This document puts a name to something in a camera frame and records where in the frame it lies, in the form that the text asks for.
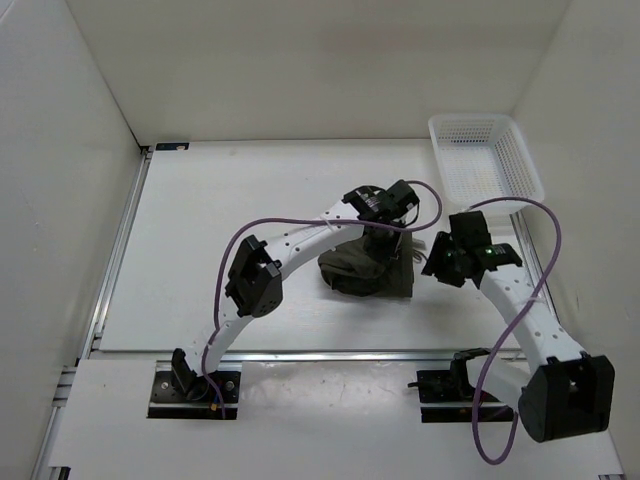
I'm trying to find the olive green shorts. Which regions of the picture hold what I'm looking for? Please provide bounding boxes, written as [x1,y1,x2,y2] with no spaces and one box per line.
[317,234,426,299]

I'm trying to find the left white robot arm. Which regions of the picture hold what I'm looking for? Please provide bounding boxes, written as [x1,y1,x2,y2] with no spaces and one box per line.
[171,180,419,403]

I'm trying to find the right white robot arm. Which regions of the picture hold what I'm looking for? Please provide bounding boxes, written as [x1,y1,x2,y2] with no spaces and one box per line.
[423,211,615,443]

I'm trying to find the white plastic basket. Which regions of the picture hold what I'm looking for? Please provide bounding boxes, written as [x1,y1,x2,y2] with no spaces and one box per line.
[428,113,545,217]

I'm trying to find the small blue corner label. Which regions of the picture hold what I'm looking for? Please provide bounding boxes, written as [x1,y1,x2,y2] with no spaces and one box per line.
[155,142,190,151]

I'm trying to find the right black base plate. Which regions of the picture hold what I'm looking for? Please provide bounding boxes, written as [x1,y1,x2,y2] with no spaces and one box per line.
[407,370,514,424]

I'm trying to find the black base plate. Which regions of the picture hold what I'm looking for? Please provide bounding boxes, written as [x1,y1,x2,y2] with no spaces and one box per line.
[147,370,241,421]
[407,370,514,424]

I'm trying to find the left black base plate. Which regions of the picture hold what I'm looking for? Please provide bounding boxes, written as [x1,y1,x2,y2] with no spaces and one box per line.
[147,370,241,421]

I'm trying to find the aluminium rail frame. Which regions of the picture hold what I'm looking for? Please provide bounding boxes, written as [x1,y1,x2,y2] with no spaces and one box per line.
[42,140,623,479]

